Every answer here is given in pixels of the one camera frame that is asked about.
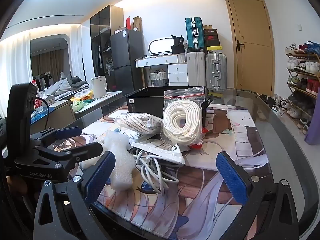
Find printed desk mat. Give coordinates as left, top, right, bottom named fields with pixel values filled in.
left=80, top=105, right=273, bottom=232

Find silver suitcase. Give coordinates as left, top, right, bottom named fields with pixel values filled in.
left=205, top=52, right=227, bottom=92

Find shoe rack with shoes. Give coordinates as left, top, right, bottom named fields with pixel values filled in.
left=285, top=40, right=320, bottom=134

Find tissue box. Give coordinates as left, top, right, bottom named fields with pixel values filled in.
left=42, top=95, right=58, bottom=105

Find black cable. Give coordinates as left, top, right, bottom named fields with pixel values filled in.
left=35, top=97, right=50, bottom=131

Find grey bedding pile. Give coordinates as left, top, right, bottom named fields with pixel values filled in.
left=37, top=75, right=90, bottom=100

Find dark glass cabinet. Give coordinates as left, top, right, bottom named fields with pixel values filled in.
left=90, top=4, right=125, bottom=80

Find white suitcase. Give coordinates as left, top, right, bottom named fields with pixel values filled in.
left=186, top=51, right=207, bottom=87

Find wooden door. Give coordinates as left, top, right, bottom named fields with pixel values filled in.
left=224, top=0, right=275, bottom=97

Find yellow green plastic bags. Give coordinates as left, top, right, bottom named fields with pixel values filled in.
left=70, top=90, right=94, bottom=113

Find white paper packet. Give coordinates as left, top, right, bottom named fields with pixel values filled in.
left=119, top=129, right=160, bottom=143

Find black cardboard box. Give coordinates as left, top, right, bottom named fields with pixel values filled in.
left=125, top=86, right=214, bottom=128

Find red label bottle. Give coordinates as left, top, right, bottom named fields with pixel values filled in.
left=31, top=80, right=42, bottom=113

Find white vanity desk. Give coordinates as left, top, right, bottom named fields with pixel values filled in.
left=135, top=54, right=189, bottom=87

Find purple cloth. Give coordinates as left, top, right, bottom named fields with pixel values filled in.
left=304, top=110, right=320, bottom=145

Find white foam piece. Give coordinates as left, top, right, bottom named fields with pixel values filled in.
left=104, top=130, right=135, bottom=190

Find oval mirror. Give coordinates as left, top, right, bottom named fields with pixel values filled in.
left=149, top=37, right=175, bottom=55

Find red white balloon packet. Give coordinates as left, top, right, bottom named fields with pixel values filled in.
left=190, top=127, right=208, bottom=150

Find black refrigerator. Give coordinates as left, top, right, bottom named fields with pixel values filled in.
left=110, top=29, right=145, bottom=93

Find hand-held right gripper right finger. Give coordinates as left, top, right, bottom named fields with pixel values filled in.
left=215, top=151, right=299, bottom=240

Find teal suitcase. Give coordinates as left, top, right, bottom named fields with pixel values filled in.
left=185, top=17, right=204, bottom=50

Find wicker basket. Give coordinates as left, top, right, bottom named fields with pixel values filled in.
left=149, top=70, right=168, bottom=87

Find bag of brown-white rope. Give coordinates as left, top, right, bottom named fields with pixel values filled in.
left=114, top=112, right=163, bottom=134

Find bag of white rope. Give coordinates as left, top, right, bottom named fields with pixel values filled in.
left=160, top=86, right=205, bottom=147

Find wooden shoe rack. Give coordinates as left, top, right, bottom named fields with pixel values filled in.
left=285, top=51, right=320, bottom=135

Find white printed pouch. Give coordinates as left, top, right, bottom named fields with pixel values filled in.
left=130, top=140, right=185, bottom=165

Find scattered shoes pile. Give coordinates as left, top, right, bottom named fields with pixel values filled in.
left=257, top=94, right=290, bottom=117

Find white cable bundle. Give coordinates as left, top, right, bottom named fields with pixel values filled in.
left=134, top=149, right=179, bottom=194

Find white side counter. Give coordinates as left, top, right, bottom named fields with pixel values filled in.
left=30, top=91, right=123, bottom=130

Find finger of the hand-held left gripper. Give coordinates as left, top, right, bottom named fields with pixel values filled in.
left=32, top=141, right=104, bottom=167
left=30, top=127, right=82, bottom=143

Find black bag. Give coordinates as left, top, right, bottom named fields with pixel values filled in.
left=171, top=34, right=185, bottom=55

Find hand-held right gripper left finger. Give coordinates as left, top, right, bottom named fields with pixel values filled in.
left=32, top=151, right=117, bottom=240

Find white curtain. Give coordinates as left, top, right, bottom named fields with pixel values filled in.
left=70, top=25, right=85, bottom=80

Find white electric kettle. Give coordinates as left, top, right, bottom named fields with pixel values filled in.
left=90, top=76, right=108, bottom=98

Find white drawer unit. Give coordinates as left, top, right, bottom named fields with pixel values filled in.
left=167, top=64, right=188, bottom=87

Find brown cardboard box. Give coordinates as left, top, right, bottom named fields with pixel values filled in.
left=132, top=16, right=143, bottom=32

